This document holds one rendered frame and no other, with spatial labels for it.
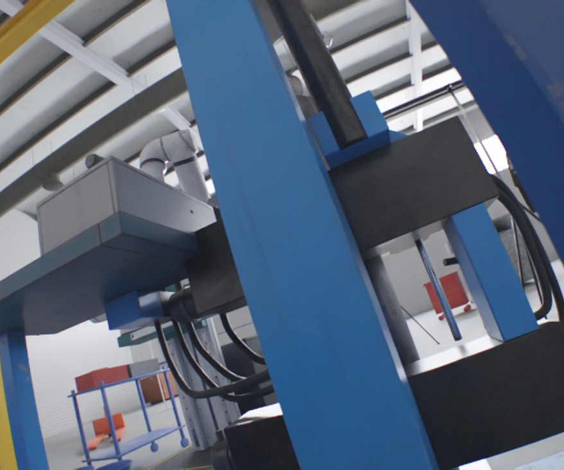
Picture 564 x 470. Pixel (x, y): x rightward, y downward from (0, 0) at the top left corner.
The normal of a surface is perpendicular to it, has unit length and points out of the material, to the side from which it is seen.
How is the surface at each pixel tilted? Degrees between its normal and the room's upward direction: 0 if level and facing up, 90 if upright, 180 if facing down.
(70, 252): 90
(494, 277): 90
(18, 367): 90
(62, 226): 90
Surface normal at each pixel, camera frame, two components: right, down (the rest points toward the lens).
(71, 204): -0.30, -0.17
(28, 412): 0.90, -0.37
